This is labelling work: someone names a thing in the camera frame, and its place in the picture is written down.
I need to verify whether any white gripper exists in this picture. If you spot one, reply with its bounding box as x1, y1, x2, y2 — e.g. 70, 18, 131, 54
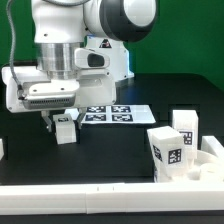
2, 47, 116, 132

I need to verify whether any white round stool seat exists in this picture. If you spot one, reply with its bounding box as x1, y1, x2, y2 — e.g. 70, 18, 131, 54
153, 149, 224, 184

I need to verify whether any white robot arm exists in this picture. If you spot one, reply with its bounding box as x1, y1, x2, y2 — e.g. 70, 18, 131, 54
2, 0, 157, 125

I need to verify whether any white marker sheet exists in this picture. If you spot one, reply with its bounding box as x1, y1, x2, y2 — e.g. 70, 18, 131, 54
64, 104, 157, 126

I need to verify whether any white front rail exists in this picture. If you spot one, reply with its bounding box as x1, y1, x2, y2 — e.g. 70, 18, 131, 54
0, 182, 224, 215

